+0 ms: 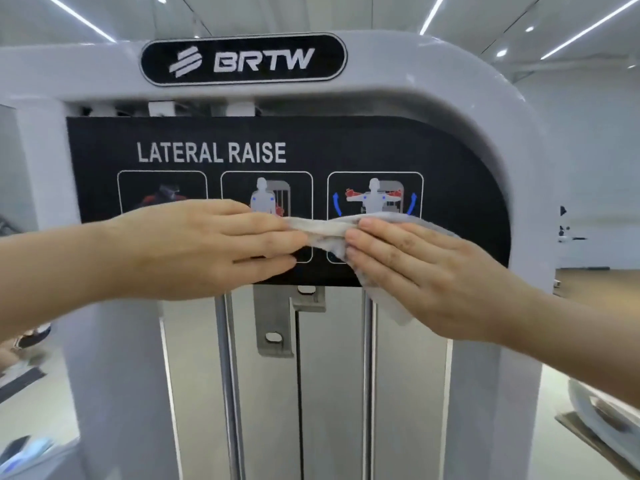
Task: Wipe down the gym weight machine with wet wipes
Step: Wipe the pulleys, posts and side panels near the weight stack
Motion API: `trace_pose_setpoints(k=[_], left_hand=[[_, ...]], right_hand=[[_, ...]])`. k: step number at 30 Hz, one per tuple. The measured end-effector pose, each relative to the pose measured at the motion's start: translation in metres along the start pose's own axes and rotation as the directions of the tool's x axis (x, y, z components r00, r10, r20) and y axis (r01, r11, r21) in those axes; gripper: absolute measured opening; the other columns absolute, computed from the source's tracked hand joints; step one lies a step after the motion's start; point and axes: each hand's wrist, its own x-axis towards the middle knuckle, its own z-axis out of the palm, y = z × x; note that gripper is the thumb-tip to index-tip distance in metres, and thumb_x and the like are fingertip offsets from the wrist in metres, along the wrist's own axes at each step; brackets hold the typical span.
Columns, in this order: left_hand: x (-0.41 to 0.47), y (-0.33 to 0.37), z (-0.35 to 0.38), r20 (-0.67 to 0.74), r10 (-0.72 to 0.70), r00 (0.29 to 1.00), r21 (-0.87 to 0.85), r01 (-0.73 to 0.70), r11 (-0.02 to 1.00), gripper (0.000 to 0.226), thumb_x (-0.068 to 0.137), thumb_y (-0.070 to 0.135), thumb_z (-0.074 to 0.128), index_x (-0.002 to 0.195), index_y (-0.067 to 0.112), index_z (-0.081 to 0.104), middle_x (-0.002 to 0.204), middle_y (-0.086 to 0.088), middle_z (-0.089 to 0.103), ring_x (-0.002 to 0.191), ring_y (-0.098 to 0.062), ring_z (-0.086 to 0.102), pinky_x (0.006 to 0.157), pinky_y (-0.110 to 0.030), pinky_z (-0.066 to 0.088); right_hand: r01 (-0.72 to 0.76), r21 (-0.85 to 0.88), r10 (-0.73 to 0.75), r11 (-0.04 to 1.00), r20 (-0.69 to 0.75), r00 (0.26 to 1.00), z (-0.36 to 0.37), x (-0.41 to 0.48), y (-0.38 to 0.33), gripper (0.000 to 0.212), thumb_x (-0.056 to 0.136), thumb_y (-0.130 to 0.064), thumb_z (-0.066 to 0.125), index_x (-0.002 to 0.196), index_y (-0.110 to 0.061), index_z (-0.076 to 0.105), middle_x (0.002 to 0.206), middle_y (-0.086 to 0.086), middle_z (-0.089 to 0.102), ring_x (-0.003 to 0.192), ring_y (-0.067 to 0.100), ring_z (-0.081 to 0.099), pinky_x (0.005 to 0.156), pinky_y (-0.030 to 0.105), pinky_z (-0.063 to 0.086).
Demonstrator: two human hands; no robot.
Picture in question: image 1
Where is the silver blue smartphone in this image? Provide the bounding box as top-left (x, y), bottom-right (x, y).
top-left (0, 434), bottom-right (53, 469)

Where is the brown cardboard sheet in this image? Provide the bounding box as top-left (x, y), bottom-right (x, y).
top-left (555, 412), bottom-right (640, 478)

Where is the black exercise instruction placard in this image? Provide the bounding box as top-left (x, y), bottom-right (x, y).
top-left (66, 116), bottom-right (512, 288)

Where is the white gym machine frame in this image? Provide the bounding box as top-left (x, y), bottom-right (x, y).
top-left (0, 30), bottom-right (562, 480)

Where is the person's right hand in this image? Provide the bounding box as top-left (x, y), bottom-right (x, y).
top-left (345, 218), bottom-right (539, 345)

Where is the white cleaning wipe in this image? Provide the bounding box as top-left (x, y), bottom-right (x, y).
top-left (282, 212), bottom-right (462, 328)

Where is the person's left hand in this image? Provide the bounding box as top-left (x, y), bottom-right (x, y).
top-left (107, 199), bottom-right (309, 301)

